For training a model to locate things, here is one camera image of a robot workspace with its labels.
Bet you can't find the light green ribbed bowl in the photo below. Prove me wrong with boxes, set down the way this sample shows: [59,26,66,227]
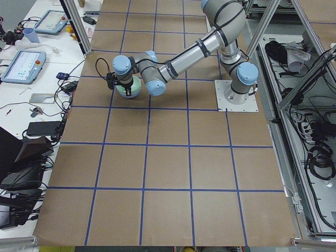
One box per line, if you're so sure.
[117,76,141,93]

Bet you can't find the aluminium frame post left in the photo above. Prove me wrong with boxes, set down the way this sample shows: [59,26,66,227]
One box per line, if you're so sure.
[60,0,92,55]

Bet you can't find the white power strip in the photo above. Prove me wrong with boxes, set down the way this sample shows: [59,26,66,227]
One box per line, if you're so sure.
[292,110,315,144]

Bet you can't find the teach pendant tablet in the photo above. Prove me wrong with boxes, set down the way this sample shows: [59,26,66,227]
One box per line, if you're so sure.
[34,10,68,35]
[1,49,47,85]

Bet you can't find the lavender plastic cup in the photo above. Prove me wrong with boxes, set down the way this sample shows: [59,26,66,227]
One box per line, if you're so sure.
[23,27,40,43]

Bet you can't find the lower teach pendant tablet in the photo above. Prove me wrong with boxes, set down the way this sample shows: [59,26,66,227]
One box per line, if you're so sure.
[1,49,47,85]

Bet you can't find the black smartphone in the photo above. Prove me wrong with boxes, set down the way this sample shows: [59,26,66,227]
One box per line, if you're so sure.
[26,121,60,137]

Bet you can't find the brown paper table mat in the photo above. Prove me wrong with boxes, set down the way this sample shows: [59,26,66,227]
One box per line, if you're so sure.
[34,1,298,247]

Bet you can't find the black electronics box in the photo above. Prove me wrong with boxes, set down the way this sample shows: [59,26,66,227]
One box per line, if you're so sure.
[1,163,44,191]

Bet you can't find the aluminium frame post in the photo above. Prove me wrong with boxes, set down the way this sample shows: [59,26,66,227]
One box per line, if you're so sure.
[60,0,92,55]
[246,0,280,57]

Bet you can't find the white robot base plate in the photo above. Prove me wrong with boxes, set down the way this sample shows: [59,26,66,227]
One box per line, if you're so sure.
[215,80,258,112]

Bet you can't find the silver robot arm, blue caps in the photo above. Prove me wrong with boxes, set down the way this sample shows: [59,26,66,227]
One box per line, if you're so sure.
[107,1,258,105]

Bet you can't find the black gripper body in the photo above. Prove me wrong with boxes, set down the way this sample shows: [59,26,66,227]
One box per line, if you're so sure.
[114,80,133,89]

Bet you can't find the black looped camera cable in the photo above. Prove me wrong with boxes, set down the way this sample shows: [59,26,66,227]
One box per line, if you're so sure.
[95,58,111,79]

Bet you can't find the aluminium frame post right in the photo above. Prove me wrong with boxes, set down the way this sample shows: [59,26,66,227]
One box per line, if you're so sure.
[246,0,280,57]

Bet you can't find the coiled black cables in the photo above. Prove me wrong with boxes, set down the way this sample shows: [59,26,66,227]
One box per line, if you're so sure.
[306,143,334,181]

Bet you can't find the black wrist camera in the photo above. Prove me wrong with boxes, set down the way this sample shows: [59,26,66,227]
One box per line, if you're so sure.
[106,72,118,90]

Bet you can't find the black power adapter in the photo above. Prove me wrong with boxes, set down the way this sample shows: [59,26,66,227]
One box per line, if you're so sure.
[61,81,78,93]

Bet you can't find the upper teach pendant tablet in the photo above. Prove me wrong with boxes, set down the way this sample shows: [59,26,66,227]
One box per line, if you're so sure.
[34,10,68,35]

